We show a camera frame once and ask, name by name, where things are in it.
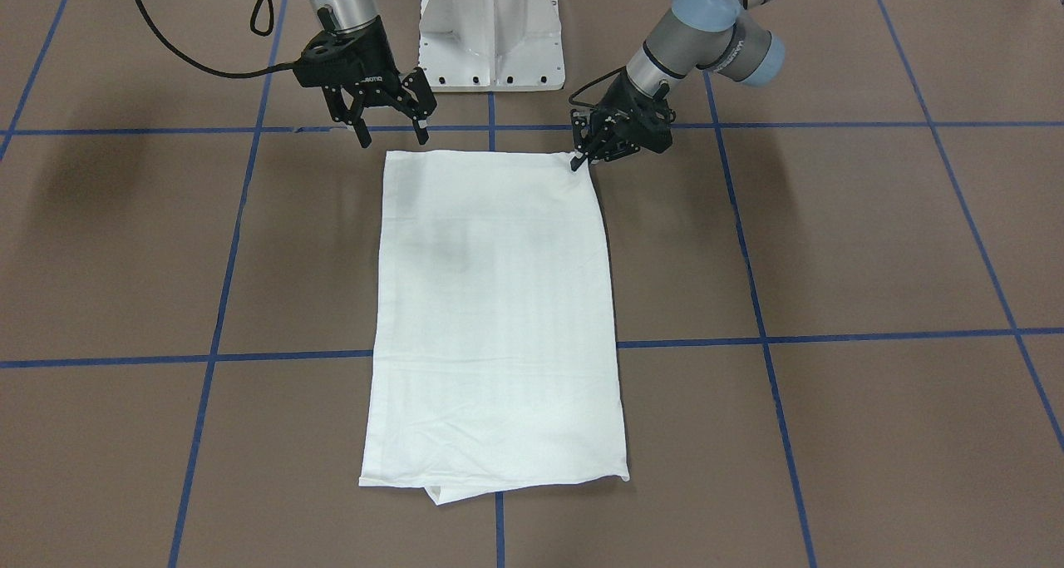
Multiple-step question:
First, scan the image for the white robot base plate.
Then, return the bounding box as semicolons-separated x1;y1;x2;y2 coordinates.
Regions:
418;0;566;93

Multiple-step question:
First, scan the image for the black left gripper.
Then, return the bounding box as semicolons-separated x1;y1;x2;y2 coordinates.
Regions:
570;69;675;173

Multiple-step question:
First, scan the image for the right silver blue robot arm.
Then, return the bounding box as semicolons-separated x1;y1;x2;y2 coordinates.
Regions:
290;0;437;147

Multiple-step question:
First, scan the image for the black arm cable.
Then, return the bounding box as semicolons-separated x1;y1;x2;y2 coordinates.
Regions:
124;0;310;80

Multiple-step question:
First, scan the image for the white long-sleeve printed shirt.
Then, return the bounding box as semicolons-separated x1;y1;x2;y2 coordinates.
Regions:
358;150;630;505

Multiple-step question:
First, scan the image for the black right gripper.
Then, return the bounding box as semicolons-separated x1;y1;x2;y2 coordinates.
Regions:
293;16;437;150

